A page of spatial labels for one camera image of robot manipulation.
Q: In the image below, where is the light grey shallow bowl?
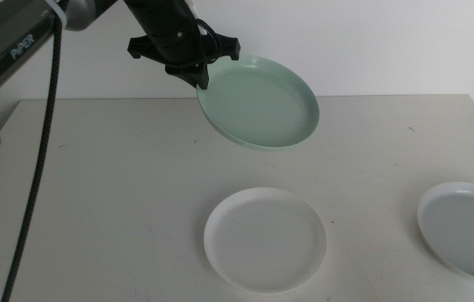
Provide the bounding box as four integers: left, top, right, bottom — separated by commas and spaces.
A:
416, 180, 474, 285

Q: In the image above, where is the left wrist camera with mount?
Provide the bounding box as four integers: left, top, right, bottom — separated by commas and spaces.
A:
184, 0, 199, 20

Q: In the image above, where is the thin black left gripper cable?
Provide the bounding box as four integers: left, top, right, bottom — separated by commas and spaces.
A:
196, 18, 222, 64

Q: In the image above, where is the white shallow bowl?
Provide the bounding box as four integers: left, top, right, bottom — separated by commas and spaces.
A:
203, 186, 328, 294

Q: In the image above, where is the white cable tie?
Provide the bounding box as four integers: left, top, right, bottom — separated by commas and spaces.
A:
44, 0, 69, 27

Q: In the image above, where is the pale green shallow bowl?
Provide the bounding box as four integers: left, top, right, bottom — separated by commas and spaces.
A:
195, 54, 320, 151

